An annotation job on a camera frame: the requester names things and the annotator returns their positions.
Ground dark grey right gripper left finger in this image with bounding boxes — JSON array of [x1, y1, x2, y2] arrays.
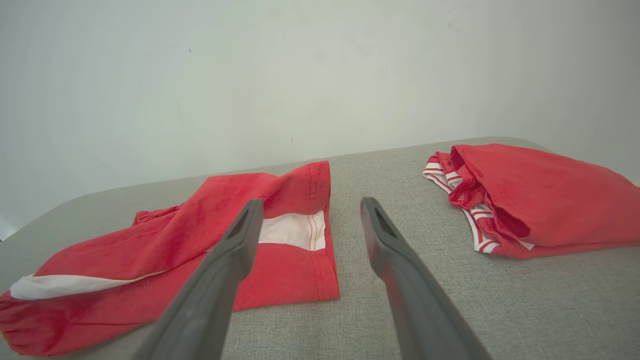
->
[[131, 198, 265, 360]]

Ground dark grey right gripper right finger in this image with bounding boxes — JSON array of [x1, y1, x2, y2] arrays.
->
[[359, 196, 494, 360]]

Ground red shirt with striped trim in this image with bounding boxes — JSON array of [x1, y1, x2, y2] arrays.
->
[[422, 143, 640, 260]]

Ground red shorts with white panel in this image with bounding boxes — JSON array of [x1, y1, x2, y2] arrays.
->
[[0, 160, 341, 357]]

